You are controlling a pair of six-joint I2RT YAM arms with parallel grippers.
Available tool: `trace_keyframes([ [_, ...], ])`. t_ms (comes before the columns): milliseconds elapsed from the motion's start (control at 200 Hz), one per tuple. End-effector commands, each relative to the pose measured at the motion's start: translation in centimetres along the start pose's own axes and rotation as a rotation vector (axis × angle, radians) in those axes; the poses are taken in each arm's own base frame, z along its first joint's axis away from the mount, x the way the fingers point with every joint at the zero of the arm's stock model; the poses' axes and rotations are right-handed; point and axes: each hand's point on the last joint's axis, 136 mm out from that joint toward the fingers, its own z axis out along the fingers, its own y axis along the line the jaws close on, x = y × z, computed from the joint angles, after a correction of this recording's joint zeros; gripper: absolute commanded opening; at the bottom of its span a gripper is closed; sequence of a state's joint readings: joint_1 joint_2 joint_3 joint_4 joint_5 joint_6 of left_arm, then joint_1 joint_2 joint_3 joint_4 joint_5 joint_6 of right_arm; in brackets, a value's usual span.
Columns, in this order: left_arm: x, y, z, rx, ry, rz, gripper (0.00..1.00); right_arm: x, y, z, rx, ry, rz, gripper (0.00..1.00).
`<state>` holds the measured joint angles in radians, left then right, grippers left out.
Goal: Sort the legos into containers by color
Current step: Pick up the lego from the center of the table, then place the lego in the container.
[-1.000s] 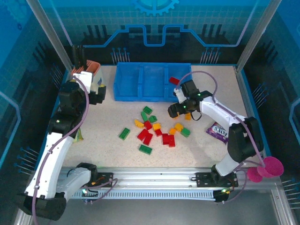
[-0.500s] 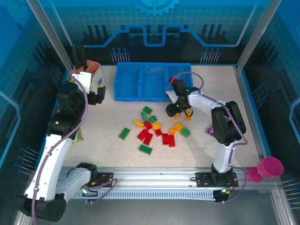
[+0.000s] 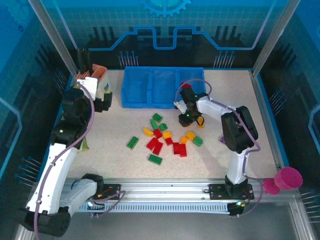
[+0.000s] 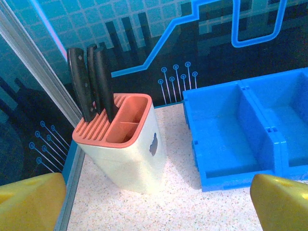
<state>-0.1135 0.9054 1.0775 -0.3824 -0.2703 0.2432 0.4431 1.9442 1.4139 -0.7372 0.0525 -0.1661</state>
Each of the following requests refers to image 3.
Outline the black controller box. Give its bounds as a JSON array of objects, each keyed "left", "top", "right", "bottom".
[{"left": 228, "top": 201, "right": 247, "bottom": 217}]

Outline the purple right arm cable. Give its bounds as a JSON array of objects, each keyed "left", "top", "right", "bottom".
[{"left": 174, "top": 79, "right": 263, "bottom": 217}]

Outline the slotted white cable duct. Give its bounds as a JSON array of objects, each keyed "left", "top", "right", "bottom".
[{"left": 74, "top": 201, "right": 231, "bottom": 214}]

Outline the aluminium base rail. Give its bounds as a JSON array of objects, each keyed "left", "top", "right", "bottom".
[{"left": 61, "top": 177, "right": 300, "bottom": 201}]

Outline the small pink foam cylinder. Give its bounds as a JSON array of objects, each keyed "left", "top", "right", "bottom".
[{"left": 263, "top": 177, "right": 281, "bottom": 195}]

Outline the aluminium frame post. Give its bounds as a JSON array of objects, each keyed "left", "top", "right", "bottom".
[
  {"left": 27, "top": 0, "right": 80, "bottom": 77},
  {"left": 251, "top": 0, "right": 302, "bottom": 76}
]

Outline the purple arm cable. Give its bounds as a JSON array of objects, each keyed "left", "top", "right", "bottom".
[
  {"left": 33, "top": 83, "right": 126, "bottom": 240},
  {"left": 174, "top": 79, "right": 263, "bottom": 217}
]

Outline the aluminium side rail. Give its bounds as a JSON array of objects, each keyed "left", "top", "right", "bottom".
[{"left": 248, "top": 69, "right": 287, "bottom": 170}]

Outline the orange plastic organizer container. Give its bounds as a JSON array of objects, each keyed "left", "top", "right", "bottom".
[{"left": 75, "top": 63, "right": 109, "bottom": 82}]

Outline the green yellow snack packet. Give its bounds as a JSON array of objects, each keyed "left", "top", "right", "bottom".
[{"left": 77, "top": 137, "right": 90, "bottom": 153}]

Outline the long red lego brick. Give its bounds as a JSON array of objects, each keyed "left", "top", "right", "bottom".
[
  {"left": 151, "top": 141, "right": 164, "bottom": 155},
  {"left": 146, "top": 137, "right": 159, "bottom": 151}
]

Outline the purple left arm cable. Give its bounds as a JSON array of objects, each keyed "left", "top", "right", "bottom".
[{"left": 33, "top": 83, "right": 126, "bottom": 240}]

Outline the large red lego brick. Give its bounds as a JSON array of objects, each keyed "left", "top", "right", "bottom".
[{"left": 174, "top": 144, "right": 188, "bottom": 158}]

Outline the black stick tool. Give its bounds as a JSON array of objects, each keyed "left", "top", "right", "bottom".
[
  {"left": 76, "top": 48, "right": 84, "bottom": 73},
  {"left": 83, "top": 48, "right": 92, "bottom": 72}
]

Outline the blue three-compartment bin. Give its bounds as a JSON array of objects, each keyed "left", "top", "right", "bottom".
[{"left": 120, "top": 66, "right": 208, "bottom": 110}]

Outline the pink plastic cup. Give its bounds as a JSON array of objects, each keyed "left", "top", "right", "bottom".
[{"left": 274, "top": 166, "right": 304, "bottom": 190}]

